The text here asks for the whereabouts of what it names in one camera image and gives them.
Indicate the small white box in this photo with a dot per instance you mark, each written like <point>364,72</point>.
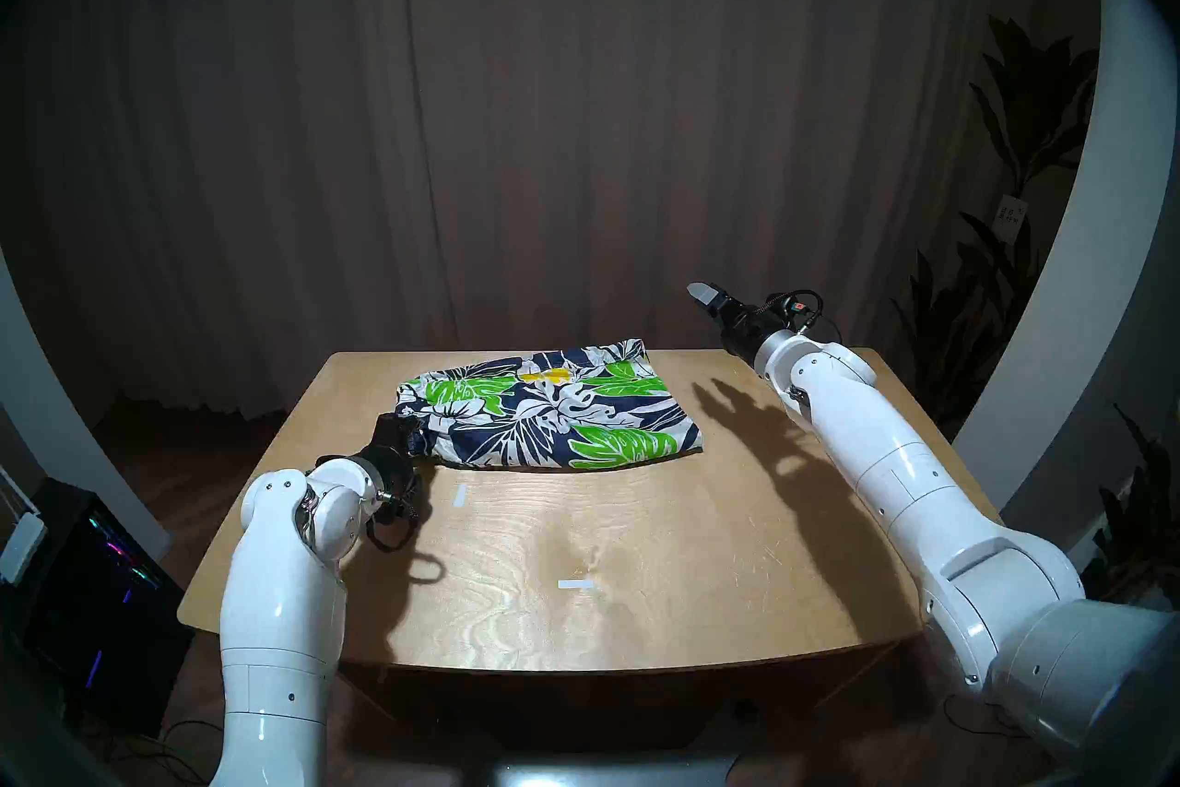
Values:
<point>20,550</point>

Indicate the small potted plant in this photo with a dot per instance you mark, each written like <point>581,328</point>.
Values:
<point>1143,518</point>

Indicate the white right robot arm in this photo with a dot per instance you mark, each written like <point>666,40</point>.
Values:
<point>922,499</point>

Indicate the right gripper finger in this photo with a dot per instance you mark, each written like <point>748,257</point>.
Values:
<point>713,309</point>
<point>707,292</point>

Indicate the tall leafy plant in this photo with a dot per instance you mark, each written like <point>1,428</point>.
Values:
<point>1032,130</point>

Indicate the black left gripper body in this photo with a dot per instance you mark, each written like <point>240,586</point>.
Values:
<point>396,444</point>

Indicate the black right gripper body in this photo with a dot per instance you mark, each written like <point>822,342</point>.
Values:
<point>747,324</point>

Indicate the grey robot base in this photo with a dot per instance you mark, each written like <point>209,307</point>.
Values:
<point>590,771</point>

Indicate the brown pleated curtain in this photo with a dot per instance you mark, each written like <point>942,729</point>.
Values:
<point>553,103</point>

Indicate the white plant tag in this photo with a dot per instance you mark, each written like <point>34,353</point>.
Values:
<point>1011,220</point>

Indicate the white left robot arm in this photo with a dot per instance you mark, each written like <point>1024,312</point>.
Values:
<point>277,610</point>

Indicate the black computer tower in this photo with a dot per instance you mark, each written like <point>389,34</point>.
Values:
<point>101,601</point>

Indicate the floral print shorts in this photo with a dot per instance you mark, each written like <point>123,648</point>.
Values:
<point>553,416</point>

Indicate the white curved pillar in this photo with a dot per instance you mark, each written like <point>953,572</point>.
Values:
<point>64,426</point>
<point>1097,241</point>

